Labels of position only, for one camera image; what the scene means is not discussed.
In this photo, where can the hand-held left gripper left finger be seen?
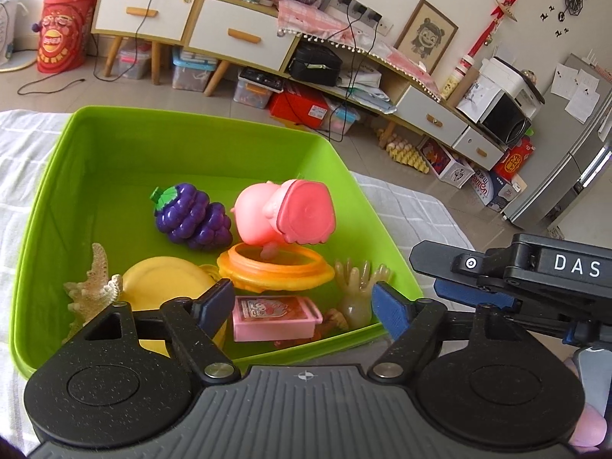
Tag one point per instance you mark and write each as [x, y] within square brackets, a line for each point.
[215, 303]

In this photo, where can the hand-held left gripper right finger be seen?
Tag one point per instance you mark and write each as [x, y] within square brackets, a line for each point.
[389, 311]

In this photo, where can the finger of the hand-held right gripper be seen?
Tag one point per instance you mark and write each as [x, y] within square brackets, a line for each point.
[478, 294]
[449, 260]

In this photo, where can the brown rubber hand toy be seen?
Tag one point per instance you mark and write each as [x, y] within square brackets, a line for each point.
[356, 306]

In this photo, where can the orange toy crab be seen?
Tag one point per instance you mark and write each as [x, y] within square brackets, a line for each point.
[334, 320]

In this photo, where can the yellow toy pot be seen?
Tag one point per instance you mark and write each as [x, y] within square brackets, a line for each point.
[158, 282]

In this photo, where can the small pink printed case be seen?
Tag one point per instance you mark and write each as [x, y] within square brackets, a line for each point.
[277, 325]

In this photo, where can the orange toy lid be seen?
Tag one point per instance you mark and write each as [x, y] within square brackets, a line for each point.
[287, 272]

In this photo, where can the purple toy grapes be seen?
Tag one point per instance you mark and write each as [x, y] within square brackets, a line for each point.
[191, 215]

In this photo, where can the pink pig toy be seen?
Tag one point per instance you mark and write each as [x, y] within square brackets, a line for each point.
[260, 215]

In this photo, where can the beige starfish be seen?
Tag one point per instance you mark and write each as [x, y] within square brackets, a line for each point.
[95, 291]

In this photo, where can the green plastic box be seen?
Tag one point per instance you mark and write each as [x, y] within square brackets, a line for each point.
[143, 153]

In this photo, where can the person's right hand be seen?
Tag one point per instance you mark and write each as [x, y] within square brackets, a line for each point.
[588, 425]

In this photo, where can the blue white carton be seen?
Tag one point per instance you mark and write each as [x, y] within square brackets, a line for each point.
[495, 191]

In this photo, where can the white printed carton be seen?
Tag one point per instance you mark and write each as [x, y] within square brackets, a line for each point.
[447, 162]

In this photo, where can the red gift box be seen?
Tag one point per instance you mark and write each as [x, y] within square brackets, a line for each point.
[514, 160]

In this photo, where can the grey fridge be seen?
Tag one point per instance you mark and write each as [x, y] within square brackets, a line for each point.
[564, 153]

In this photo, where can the black microwave oven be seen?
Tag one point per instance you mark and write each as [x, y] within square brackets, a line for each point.
[504, 117]

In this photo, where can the small blue lid box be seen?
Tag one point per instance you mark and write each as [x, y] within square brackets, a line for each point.
[344, 119]

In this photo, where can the printed tall cup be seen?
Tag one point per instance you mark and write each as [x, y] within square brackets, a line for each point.
[456, 81]

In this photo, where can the white appliance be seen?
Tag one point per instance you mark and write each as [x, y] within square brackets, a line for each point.
[516, 79]

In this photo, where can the red flat box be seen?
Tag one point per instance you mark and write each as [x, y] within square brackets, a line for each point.
[299, 107]

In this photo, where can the clear box with tablet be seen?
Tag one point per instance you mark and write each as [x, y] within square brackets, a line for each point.
[256, 91]

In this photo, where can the framed cartoon drawing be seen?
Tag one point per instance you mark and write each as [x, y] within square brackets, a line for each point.
[428, 36]

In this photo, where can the blue lid storage box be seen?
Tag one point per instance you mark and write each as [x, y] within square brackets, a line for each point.
[193, 71]

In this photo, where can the black bag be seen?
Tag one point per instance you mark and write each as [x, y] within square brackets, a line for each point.
[315, 64]

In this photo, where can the clear storage box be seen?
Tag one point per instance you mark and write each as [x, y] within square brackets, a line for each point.
[134, 62]

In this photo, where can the red hanging ornament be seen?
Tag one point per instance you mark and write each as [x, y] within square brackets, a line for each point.
[502, 9]

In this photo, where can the pink lace cloth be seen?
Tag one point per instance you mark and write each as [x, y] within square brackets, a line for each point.
[334, 28]

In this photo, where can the wooden cabinet white drawers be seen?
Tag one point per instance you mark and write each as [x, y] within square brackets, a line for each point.
[239, 38]

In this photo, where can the red printed bag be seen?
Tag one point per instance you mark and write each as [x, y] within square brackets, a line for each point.
[62, 33]

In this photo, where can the white paper bag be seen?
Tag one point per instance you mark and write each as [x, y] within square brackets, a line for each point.
[7, 24]

